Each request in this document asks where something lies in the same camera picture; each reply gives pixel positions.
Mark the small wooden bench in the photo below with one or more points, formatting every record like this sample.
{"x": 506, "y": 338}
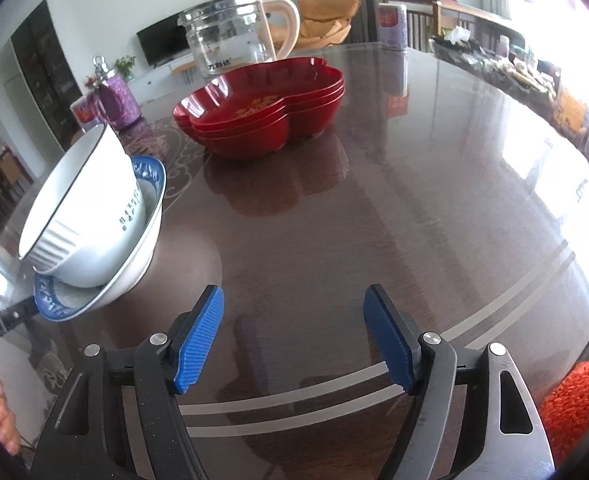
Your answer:
{"x": 183, "y": 67}

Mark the bowl of snacks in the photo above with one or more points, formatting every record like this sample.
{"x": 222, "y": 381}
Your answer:
{"x": 521, "y": 77}

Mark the orange fuzzy cloth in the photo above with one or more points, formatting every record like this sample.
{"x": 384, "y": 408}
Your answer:
{"x": 584, "y": 402}

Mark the white ribbed bowl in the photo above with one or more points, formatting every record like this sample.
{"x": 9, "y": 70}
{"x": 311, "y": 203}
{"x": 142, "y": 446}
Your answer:
{"x": 74, "y": 195}

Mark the black tray of small things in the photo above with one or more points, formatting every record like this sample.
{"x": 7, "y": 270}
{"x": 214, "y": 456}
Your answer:
{"x": 459, "y": 50}

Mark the white television cabinet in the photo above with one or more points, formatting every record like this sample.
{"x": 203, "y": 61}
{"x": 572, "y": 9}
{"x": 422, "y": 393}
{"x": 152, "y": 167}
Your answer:
{"x": 149, "y": 82}

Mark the glass electric kettle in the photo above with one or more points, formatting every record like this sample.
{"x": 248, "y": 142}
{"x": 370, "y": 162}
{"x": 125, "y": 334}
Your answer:
{"x": 229, "y": 35}

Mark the wooden chair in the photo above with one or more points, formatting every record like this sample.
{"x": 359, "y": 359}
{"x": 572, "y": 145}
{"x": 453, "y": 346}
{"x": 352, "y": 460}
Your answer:
{"x": 12, "y": 170}

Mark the dark tall cabinet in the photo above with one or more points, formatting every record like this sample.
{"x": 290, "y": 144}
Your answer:
{"x": 44, "y": 75}

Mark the red flower-shaped plate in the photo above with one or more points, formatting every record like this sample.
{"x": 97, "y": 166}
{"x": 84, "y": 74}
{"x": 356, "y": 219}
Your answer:
{"x": 319, "y": 102}
{"x": 274, "y": 137}
{"x": 254, "y": 92}

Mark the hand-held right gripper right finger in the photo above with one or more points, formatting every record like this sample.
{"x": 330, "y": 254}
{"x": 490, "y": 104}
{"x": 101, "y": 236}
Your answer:
{"x": 387, "y": 340}

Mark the wooden slatted bench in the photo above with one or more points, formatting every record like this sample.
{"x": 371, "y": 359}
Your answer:
{"x": 419, "y": 22}

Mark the black television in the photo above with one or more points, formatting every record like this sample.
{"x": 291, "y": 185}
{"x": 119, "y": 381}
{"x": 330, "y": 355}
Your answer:
{"x": 162, "y": 42}

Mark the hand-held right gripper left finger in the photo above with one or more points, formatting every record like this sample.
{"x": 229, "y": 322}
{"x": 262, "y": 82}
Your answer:
{"x": 202, "y": 340}

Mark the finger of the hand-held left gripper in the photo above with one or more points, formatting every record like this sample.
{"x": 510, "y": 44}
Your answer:
{"x": 17, "y": 316}

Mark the orange lounge chair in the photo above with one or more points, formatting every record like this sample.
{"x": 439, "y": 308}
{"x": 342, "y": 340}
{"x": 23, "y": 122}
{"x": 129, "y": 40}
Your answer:
{"x": 329, "y": 20}

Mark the purple bottle with silver cap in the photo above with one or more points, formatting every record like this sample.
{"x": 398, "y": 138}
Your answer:
{"x": 119, "y": 102}

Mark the blue patterned bowl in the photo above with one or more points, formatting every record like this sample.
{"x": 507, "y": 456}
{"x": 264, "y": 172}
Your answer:
{"x": 144, "y": 250}

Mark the green potted plant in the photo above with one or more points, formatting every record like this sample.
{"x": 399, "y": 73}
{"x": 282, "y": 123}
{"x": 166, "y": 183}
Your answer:
{"x": 125, "y": 66}

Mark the jar with yellow label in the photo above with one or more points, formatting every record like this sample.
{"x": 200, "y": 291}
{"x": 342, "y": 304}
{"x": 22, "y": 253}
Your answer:
{"x": 571, "y": 110}

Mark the red flower arrangement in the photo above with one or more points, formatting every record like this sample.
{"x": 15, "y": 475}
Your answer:
{"x": 92, "y": 81}

